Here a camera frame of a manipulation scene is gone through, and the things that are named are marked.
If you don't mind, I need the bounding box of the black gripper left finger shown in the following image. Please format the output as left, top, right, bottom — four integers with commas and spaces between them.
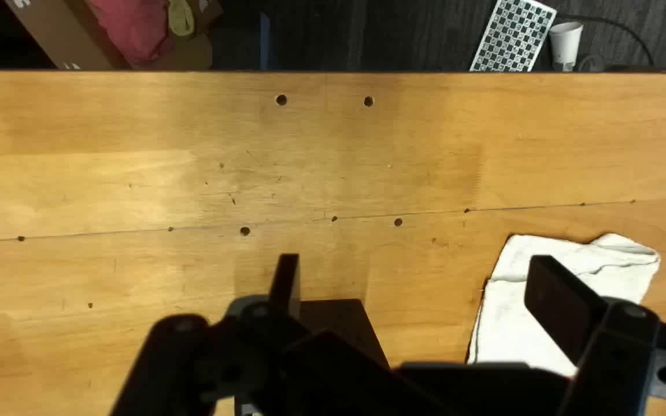
108, 251, 311, 416

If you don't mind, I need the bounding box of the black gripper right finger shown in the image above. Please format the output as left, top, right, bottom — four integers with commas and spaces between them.
523, 255, 666, 416

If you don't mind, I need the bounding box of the white terry cloth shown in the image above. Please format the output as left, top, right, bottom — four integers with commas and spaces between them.
464, 232, 663, 378

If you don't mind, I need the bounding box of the brown cardboard box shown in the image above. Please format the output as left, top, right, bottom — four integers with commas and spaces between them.
5, 0, 214, 73

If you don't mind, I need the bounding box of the white paper cup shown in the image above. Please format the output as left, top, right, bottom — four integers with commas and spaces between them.
548, 19, 586, 73

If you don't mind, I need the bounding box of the white perforated panel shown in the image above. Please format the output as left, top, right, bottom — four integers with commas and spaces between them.
466, 0, 560, 73

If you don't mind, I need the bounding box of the pink fabric bundle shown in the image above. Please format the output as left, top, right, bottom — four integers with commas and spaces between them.
84, 0, 174, 70

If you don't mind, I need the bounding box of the thin black cable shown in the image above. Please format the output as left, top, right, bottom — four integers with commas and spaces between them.
577, 14, 657, 71

